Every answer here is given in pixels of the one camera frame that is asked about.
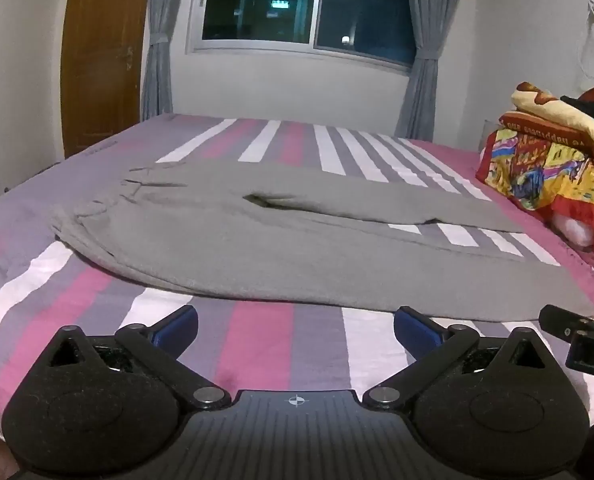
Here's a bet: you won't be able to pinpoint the grey curtain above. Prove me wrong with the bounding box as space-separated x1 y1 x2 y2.
140 0 179 122
394 0 471 142

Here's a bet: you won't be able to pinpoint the pink white pillow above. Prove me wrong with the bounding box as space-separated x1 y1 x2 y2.
551 211 594 249

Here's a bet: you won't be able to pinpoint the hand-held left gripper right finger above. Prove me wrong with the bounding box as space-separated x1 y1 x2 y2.
362 304 549 411

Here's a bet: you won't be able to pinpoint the sliding window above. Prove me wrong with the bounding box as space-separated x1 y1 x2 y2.
187 0 421 75

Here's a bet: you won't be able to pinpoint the wooden door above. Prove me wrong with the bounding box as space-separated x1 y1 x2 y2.
62 0 151 159

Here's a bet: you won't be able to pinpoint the striped bed sheet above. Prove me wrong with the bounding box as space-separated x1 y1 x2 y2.
0 112 594 441

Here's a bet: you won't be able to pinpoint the grey pants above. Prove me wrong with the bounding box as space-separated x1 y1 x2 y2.
49 162 594 324

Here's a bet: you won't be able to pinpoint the colourful printed blanket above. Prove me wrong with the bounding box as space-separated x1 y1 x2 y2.
474 81 594 279

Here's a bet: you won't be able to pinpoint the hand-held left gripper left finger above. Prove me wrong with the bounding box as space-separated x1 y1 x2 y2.
47 304 233 411

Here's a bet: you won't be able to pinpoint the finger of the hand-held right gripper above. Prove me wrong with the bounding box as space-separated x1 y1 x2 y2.
538 304 594 347

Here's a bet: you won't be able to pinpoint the black cloth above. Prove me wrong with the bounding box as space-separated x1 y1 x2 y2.
560 94 594 137

